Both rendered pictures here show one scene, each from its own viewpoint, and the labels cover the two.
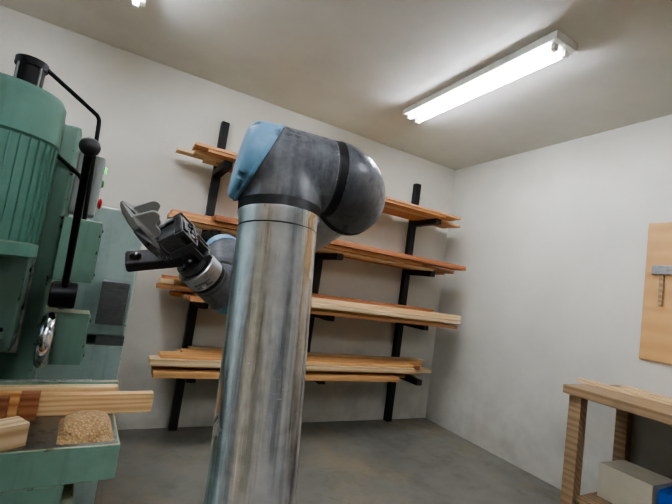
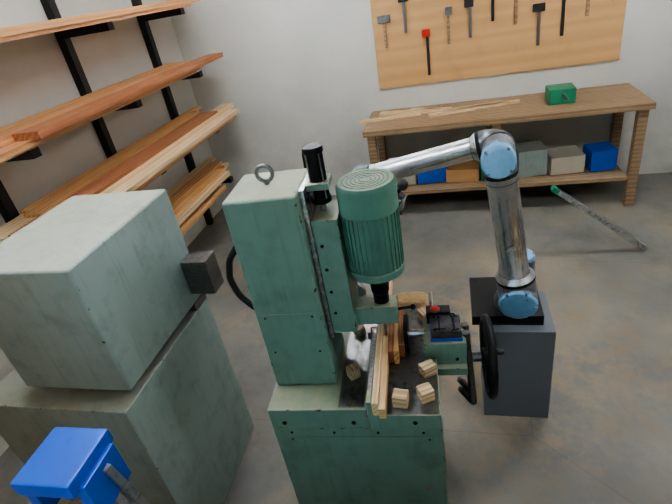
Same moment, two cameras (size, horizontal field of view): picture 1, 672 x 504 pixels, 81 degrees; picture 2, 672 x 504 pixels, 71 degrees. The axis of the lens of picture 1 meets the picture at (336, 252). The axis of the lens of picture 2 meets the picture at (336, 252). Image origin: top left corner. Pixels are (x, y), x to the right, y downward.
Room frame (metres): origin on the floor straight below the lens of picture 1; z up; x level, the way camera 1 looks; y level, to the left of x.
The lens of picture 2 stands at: (-0.08, 1.62, 2.01)
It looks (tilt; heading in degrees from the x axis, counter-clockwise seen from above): 30 degrees down; 315
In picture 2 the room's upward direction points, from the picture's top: 11 degrees counter-clockwise
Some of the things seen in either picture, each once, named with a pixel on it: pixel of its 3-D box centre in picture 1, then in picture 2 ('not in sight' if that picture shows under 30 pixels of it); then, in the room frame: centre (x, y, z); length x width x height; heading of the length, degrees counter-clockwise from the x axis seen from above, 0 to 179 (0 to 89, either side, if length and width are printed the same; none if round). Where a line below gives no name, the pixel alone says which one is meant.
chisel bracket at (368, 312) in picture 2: not in sight; (377, 311); (0.74, 0.65, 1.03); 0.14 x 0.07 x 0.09; 32
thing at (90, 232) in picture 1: (79, 250); not in sight; (0.99, 0.63, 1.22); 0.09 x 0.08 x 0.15; 32
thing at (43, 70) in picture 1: (25, 98); (315, 174); (0.84, 0.72, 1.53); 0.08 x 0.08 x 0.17; 32
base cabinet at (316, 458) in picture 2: not in sight; (372, 441); (0.82, 0.71, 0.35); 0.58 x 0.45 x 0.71; 32
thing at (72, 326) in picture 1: (64, 335); not in sight; (0.96, 0.61, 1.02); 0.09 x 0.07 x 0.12; 122
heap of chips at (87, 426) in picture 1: (87, 421); (411, 297); (0.77, 0.41, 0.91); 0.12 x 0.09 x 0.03; 32
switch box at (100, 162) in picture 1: (87, 186); not in sight; (1.07, 0.70, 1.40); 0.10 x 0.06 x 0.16; 32
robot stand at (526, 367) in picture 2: not in sight; (513, 354); (0.57, -0.12, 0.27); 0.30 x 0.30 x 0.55; 28
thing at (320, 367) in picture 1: (330, 289); (138, 141); (3.36, 0.00, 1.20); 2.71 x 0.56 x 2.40; 118
